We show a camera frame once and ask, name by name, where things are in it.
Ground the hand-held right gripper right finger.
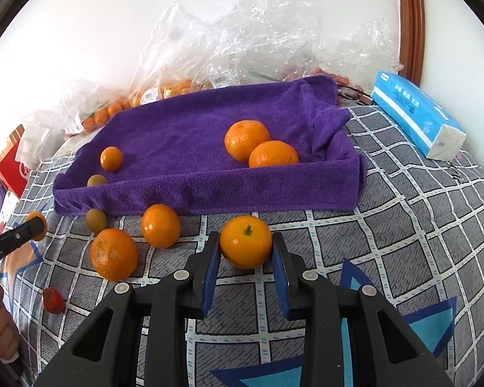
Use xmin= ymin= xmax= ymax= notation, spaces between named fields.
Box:
xmin=272 ymin=232 xmax=456 ymax=387

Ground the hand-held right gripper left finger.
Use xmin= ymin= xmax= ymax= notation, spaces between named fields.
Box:
xmin=32 ymin=232 xmax=222 ymax=387

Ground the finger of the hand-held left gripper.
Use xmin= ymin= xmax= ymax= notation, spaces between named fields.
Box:
xmin=0 ymin=220 xmax=44 ymax=259

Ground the red cherry tomato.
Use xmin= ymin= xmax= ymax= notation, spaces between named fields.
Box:
xmin=43 ymin=287 xmax=65 ymax=315

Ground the large spotted orange mandarin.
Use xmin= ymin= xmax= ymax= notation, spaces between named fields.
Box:
xmin=89 ymin=228 xmax=139 ymax=282

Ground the purple towel-lined tray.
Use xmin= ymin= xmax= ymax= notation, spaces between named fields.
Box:
xmin=52 ymin=76 xmax=366 ymax=216

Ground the clear bag of brownish fruits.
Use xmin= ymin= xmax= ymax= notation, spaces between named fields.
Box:
xmin=202 ymin=0 xmax=319 ymax=89

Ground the clear bag of red fruits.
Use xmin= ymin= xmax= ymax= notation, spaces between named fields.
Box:
xmin=286 ymin=18 xmax=400 ymax=89

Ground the person's left hand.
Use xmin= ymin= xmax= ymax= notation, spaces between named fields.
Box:
xmin=0 ymin=284 xmax=20 ymax=361

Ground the white dotted pillow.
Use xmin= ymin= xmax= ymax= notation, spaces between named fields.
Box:
xmin=0 ymin=191 xmax=23 ymax=226

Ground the red paper shopping bag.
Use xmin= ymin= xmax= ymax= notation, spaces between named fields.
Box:
xmin=0 ymin=141 xmax=29 ymax=198

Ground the white plastic bag red print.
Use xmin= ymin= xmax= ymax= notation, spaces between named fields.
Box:
xmin=16 ymin=123 xmax=77 ymax=170

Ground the grey plaid star blanket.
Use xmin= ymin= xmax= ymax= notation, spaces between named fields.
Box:
xmin=0 ymin=105 xmax=484 ymax=387

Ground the clear bag of mandarins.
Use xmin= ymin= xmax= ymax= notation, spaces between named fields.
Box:
xmin=24 ymin=78 xmax=134 ymax=135

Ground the clear bag of labelled oranges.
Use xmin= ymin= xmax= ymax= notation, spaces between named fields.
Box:
xmin=129 ymin=2 xmax=210 ymax=107

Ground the blue tissue pack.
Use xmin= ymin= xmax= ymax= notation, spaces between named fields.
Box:
xmin=371 ymin=70 xmax=466 ymax=160

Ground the black cable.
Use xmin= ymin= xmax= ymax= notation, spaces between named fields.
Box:
xmin=337 ymin=84 xmax=374 ymax=101

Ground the brown wooden door frame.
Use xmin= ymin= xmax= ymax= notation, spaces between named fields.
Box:
xmin=395 ymin=0 xmax=426 ymax=85

